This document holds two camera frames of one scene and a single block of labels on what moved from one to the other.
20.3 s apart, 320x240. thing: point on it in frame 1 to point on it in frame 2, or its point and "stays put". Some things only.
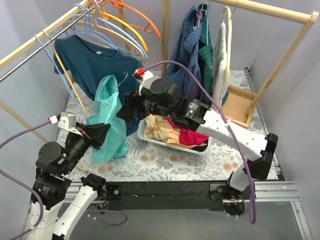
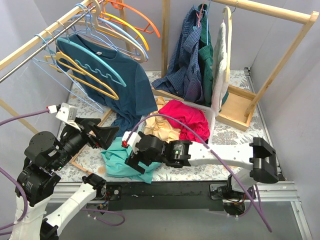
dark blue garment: x=85 y=63 stays put
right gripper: x=135 y=105 to x=139 y=155
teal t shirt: x=107 y=105 to x=115 y=165
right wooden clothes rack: x=239 y=108 stays put
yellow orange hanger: x=104 y=14 stays put
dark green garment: x=206 y=51 stays put
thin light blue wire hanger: x=57 y=73 to x=34 y=60
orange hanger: x=119 y=5 stays put
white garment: x=220 y=78 stays put
